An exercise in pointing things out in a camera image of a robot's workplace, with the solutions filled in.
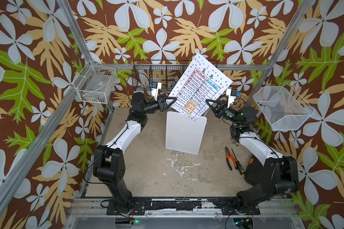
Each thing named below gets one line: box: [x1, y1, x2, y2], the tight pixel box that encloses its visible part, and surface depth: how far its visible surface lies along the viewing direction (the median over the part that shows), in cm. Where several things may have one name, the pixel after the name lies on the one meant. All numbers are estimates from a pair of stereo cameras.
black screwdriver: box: [231, 147, 246, 176], surface depth 88 cm
